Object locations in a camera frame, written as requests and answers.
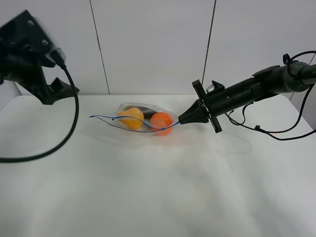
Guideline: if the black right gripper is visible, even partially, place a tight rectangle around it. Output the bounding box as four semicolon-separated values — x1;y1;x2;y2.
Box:
178;79;262;133

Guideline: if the dark purple eggplant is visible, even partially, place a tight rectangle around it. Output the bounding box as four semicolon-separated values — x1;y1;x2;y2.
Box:
124;106;157;120

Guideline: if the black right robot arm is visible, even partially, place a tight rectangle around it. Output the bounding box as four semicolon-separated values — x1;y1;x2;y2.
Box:
178;61;316;133

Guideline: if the clear plastic zip bag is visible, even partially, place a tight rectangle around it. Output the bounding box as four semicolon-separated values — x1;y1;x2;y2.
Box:
84;102;251;157

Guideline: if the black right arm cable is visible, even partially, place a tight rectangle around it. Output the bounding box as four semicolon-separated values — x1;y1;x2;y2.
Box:
226;51;316;142

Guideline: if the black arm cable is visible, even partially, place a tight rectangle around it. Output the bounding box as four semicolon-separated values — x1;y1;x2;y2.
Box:
0;50;80;163
226;51;316;142

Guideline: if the yellow pear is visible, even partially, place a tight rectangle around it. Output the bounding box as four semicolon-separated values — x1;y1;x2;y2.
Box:
113;108;144;130

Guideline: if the orange fruit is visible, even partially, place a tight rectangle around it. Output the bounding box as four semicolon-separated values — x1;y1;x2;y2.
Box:
150;112;174;136

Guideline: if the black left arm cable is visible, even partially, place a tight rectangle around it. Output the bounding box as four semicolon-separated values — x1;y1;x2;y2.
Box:
0;50;80;163

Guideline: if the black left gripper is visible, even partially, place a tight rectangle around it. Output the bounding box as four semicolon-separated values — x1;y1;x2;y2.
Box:
0;10;79;105

